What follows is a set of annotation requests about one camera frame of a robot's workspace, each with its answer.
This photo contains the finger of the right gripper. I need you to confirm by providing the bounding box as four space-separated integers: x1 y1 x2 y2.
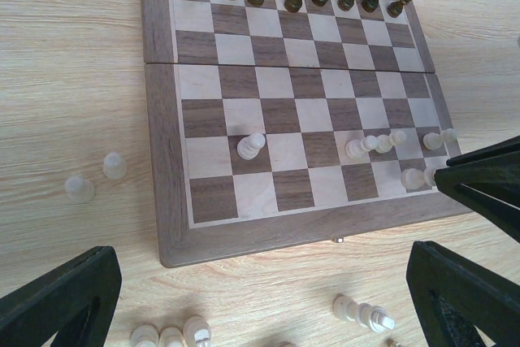
433 137 519 241

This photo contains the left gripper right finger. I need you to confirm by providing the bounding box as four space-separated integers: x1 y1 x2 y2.
406 241 519 346

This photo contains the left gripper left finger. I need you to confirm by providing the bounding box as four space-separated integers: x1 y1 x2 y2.
1 246 122 346

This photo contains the lying light chess piece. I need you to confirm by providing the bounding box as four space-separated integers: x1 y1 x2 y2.
332 295 395 333

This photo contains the light piece on board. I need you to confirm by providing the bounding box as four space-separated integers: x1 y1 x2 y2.
344 135 379 158

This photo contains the wooden chess board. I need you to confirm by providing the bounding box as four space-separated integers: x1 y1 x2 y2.
141 0 466 267

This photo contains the light pawn on board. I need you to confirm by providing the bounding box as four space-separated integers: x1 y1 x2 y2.
236 133 266 160

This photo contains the dark pawn right end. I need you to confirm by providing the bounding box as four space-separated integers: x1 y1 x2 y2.
387 0 413 18

